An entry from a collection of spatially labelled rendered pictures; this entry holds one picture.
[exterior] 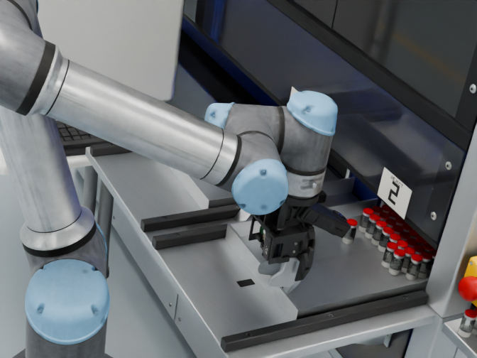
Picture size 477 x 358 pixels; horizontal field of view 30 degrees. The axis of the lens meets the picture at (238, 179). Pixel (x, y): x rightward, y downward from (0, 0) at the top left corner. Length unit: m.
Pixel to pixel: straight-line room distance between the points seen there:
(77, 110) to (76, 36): 1.04
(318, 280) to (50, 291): 0.53
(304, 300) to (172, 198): 0.37
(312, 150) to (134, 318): 1.60
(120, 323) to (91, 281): 1.51
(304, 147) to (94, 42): 0.95
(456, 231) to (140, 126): 0.62
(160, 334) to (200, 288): 1.25
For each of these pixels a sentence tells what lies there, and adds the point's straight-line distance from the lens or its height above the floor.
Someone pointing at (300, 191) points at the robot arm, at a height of 1.13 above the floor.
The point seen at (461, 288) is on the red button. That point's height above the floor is 1.00.
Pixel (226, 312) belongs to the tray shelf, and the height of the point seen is 0.88.
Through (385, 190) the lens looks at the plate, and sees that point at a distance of 1.65.
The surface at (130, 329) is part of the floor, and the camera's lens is 2.79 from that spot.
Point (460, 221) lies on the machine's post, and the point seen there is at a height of 1.07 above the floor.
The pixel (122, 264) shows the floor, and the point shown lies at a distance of 3.04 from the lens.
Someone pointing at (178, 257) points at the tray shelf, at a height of 0.88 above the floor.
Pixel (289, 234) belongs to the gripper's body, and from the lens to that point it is 1.39.
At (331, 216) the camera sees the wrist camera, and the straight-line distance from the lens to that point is 1.44.
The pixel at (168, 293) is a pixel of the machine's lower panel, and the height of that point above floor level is 0.15.
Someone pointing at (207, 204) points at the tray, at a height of 0.90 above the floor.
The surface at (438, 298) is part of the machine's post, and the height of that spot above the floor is 0.91.
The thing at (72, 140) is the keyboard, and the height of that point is 0.83.
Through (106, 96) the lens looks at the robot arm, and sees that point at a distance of 1.11.
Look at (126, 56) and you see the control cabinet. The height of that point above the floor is 0.94.
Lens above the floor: 1.82
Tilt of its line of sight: 30 degrees down
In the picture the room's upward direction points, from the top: 9 degrees clockwise
